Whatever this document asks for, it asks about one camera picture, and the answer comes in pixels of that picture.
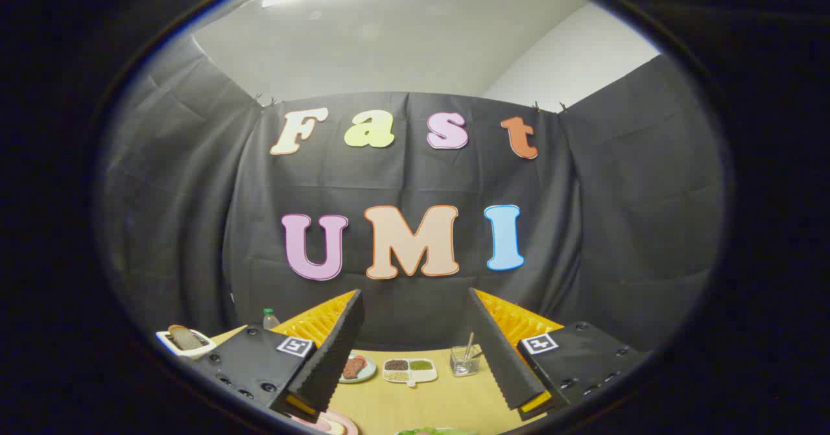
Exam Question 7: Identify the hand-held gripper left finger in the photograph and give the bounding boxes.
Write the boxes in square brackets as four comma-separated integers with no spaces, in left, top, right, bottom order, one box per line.
[195,289,365,423]

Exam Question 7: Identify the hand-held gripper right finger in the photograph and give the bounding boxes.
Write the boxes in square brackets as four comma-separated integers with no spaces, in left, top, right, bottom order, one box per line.
[467,287,649,421]

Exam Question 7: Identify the white bread slice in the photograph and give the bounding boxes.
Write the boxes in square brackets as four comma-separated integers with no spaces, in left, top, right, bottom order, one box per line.
[167,325,205,350]

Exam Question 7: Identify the clear glass cup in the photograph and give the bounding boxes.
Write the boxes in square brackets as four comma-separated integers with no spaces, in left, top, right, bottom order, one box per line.
[450,346,482,377]

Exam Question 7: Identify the pale green round plate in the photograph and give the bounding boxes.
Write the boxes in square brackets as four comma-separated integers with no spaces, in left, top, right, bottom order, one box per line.
[338,352,377,384]

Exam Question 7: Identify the pink round plate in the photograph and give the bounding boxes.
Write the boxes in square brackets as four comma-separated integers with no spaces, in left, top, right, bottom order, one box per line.
[289,409,359,435]

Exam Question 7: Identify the white divided bean dish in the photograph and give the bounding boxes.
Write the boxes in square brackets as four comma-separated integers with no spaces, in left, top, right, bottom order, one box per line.
[382,358,438,388]

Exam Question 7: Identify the cream toaster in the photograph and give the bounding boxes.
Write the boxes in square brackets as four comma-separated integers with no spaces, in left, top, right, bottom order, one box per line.
[156,326,217,359]

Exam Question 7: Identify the black backdrop cloth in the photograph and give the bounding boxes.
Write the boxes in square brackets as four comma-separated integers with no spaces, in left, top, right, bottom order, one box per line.
[97,36,727,353]

